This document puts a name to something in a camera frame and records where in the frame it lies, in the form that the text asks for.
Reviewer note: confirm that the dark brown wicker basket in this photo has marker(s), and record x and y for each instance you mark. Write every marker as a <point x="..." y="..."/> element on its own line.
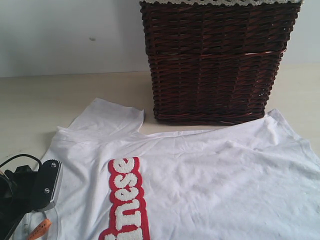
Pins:
<point x="214" y="64"/>

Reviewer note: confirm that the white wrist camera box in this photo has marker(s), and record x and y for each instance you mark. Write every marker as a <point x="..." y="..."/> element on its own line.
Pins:
<point x="47" y="185"/>

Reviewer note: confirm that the white t-shirt red lettering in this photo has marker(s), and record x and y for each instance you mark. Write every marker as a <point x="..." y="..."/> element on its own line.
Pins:
<point x="253" y="181"/>

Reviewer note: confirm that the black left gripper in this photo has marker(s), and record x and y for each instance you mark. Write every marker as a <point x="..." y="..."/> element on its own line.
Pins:
<point x="15" y="194"/>

